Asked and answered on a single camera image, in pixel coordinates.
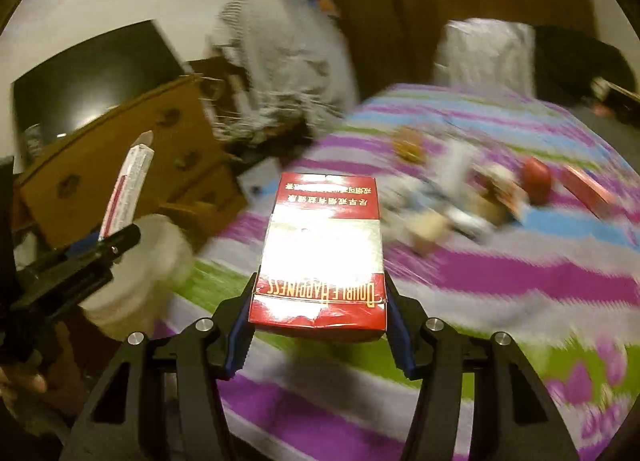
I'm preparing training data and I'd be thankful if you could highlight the white red medicine box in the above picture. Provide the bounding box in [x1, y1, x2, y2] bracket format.
[98, 131, 154, 239]

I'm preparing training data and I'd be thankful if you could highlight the red white cigarette carton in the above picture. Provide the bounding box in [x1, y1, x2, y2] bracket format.
[248, 172, 387, 342]

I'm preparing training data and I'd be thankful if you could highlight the white plastic trash bucket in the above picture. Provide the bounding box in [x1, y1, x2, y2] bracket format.
[80, 214, 194, 341]

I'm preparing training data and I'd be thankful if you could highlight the person left hand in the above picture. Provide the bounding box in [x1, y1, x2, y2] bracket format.
[1, 365, 48, 394]

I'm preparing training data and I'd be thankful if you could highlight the wooden chest of drawers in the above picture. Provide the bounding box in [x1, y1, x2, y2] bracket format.
[18, 76, 247, 247]

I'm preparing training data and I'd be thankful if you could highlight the black flat television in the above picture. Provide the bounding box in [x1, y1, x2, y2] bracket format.
[12, 20, 184, 166]

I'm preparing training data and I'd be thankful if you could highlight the beige sponge block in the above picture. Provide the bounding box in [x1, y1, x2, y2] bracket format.
[407, 210, 450, 256]

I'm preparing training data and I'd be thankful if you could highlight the striped floral bed sheet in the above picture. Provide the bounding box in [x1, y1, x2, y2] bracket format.
[154, 83, 640, 461]

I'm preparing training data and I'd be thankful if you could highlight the red apple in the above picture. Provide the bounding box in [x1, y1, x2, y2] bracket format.
[520, 158, 553, 206]

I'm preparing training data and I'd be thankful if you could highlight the pink rectangular box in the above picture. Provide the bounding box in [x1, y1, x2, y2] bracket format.
[560, 166, 614, 218]

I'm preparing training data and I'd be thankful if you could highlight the grey striped draped cloth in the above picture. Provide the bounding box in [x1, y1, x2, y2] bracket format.
[210, 0, 357, 143]

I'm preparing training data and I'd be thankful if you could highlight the orange crinkled wrapper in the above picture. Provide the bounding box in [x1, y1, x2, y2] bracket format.
[392, 125, 425, 164]

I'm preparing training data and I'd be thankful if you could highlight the silver crinkled chair cover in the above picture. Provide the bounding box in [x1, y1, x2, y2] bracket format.
[433, 18, 535, 97]

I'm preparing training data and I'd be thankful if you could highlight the black clothing pile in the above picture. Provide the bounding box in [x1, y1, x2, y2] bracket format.
[534, 26, 637, 107]

